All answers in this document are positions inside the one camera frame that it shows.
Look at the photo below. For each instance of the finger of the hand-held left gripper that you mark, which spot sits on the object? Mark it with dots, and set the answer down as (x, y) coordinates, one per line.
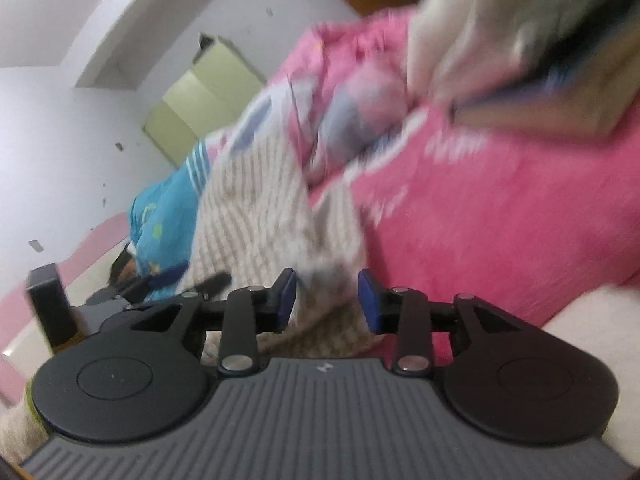
(167, 276)
(210, 282)

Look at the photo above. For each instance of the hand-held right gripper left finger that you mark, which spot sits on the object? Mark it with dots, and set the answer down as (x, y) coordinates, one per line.
(287, 296)

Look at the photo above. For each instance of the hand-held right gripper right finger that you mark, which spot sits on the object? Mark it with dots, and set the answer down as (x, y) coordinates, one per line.
(370, 305)

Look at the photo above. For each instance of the beige houndstooth coat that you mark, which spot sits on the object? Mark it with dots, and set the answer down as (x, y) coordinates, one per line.
(250, 210)

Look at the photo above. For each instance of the stack of light folded clothes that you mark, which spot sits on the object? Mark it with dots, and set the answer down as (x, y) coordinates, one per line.
(475, 35)

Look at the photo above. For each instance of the pink and white headboard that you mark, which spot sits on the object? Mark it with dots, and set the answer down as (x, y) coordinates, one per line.
(15, 320)

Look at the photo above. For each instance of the pink floral bed blanket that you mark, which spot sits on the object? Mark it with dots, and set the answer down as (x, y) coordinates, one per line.
(475, 210)

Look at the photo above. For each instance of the pale yellow wardrobe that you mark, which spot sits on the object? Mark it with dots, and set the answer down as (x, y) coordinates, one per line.
(200, 100)

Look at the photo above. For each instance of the pink and white quilt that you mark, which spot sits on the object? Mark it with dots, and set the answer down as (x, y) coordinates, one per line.
(350, 85)

